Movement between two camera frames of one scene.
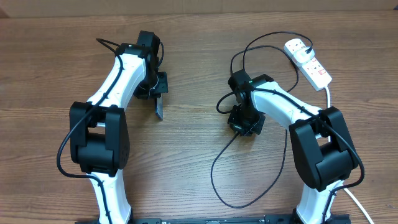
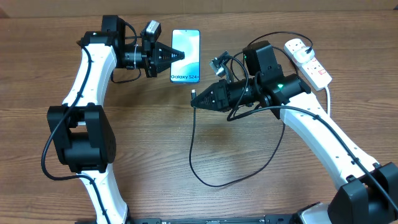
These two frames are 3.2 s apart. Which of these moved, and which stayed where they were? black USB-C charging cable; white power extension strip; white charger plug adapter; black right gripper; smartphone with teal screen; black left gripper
Moved: black right gripper; black left gripper; smartphone with teal screen; black USB-C charging cable
Stayed: white charger plug adapter; white power extension strip
